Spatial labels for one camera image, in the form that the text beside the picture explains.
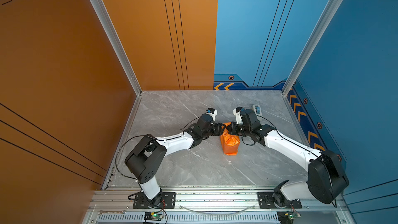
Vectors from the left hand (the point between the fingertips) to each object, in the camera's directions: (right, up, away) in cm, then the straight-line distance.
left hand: (224, 125), depth 87 cm
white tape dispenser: (+25, +9, +17) cm, 31 cm away
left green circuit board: (-35, -40, -16) cm, 55 cm away
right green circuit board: (+26, -40, -17) cm, 50 cm away
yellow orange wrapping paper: (+2, -8, -8) cm, 11 cm away
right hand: (0, -1, -2) cm, 2 cm away
